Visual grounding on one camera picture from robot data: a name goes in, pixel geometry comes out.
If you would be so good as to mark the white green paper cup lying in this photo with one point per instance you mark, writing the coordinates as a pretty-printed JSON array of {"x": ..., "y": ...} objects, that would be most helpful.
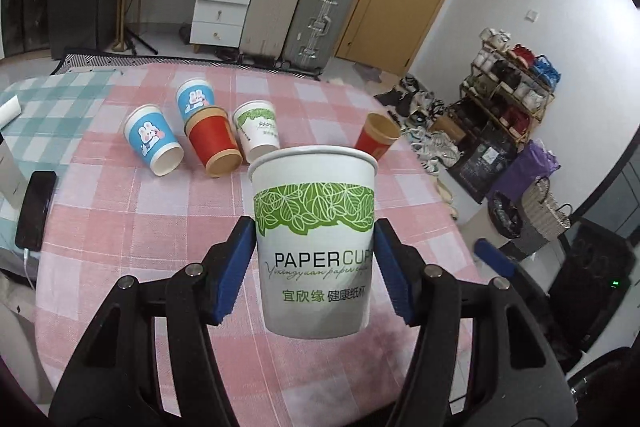
[{"x": 255, "y": 123}]

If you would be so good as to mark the red paper cup lying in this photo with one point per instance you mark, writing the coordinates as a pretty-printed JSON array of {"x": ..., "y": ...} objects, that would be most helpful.
[{"x": 209, "y": 132}]

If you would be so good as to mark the black printed bag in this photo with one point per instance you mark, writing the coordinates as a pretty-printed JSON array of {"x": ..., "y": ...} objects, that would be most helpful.
[{"x": 479, "y": 168}]

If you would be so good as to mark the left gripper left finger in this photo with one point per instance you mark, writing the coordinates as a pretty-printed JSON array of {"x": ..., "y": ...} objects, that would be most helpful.
[{"x": 112, "y": 377}]

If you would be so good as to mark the red paper cup upright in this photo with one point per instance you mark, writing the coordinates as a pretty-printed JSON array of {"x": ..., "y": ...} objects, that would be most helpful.
[{"x": 377, "y": 135}]

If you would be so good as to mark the blue rabbit cup front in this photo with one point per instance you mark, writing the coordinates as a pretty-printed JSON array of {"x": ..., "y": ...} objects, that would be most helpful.
[{"x": 149, "y": 135}]

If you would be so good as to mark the black glass cabinet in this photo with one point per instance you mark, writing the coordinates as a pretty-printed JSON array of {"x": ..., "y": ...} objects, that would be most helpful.
[{"x": 24, "y": 26}]

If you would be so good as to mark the beige suitcase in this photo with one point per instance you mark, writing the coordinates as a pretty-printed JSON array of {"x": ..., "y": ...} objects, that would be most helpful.
[{"x": 266, "y": 25}]

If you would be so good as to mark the blue rabbit cup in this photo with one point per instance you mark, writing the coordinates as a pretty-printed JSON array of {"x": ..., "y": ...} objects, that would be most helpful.
[
  {"x": 193, "y": 95},
  {"x": 149, "y": 135}
]

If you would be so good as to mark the black smartphone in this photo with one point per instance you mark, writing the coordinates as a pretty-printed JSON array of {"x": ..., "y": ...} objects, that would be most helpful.
[{"x": 34, "y": 211}]

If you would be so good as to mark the blue rabbit cup rear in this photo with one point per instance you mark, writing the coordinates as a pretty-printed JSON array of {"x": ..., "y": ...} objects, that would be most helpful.
[{"x": 193, "y": 95}]

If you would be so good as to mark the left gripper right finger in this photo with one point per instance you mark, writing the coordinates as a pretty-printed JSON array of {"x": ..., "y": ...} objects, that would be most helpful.
[{"x": 514, "y": 378}]

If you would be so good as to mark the purple bag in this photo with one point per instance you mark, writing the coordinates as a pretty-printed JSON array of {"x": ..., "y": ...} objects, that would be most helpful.
[{"x": 535, "y": 161}]

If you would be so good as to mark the silver suitcase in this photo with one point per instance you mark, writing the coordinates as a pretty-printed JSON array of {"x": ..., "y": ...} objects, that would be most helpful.
[{"x": 315, "y": 28}]

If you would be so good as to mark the metal shoe rack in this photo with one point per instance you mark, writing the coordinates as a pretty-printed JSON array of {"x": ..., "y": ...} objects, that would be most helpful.
[{"x": 510, "y": 84}]

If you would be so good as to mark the woven basket bag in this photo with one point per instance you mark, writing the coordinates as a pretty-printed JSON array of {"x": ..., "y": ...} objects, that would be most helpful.
[{"x": 548, "y": 217}]

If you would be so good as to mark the white green-leaf paper cup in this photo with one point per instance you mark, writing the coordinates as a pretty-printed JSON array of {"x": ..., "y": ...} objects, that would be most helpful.
[{"x": 314, "y": 215}]

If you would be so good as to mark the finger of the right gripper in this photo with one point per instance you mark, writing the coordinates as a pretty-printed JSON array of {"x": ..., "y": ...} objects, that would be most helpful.
[{"x": 493, "y": 257}]

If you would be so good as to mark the teal checked tablecloth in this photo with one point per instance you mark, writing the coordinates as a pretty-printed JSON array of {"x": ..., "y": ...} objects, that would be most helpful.
[{"x": 49, "y": 134}]

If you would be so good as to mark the white power bank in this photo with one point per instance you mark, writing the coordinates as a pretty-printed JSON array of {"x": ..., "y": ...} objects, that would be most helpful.
[{"x": 13, "y": 183}]

